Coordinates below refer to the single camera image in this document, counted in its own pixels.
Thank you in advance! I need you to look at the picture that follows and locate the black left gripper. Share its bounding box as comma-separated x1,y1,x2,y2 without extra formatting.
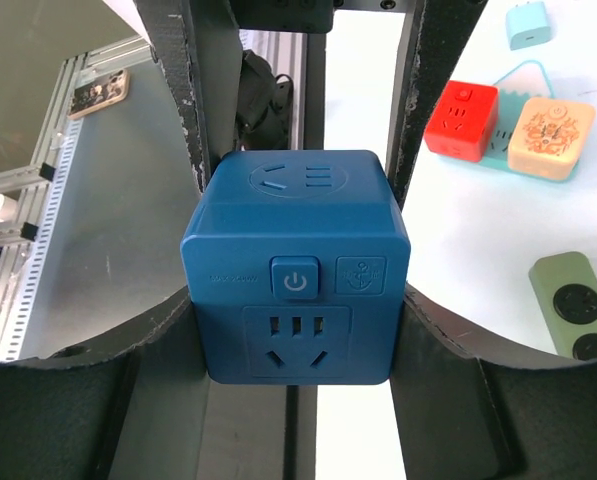
135,0,334,191

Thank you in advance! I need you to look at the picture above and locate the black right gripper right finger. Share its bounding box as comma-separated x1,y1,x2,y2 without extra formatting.
390,288,597,479

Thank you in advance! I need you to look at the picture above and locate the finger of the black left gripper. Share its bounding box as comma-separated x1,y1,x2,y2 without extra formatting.
385,0,487,206

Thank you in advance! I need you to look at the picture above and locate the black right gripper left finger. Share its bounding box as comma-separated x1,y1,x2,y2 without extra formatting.
0,290,208,479

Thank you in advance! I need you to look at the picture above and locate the small teal charger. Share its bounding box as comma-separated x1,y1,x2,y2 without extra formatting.
505,1,553,51

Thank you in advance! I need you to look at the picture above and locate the red cube socket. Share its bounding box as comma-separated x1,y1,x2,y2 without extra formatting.
424,80,499,163

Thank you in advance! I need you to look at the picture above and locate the teal triangular power strip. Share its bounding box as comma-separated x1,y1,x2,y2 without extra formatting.
478,60,560,181

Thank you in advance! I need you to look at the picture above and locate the beige cube socket adapter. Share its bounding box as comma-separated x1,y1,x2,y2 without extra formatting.
507,97,596,181

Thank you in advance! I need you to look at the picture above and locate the blue cube socket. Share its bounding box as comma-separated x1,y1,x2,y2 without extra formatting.
180,150,411,385

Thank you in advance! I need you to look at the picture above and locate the smartphone with tan case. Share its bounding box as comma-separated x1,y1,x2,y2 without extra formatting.
67,69,130,120

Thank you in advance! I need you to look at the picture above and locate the green power strip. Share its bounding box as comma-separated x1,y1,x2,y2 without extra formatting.
529,251,597,361

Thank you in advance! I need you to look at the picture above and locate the white slotted cable duct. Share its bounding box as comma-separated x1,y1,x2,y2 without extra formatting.
0,120,83,362

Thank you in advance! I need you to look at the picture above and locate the aluminium frame rail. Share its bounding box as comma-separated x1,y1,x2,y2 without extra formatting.
0,34,152,351

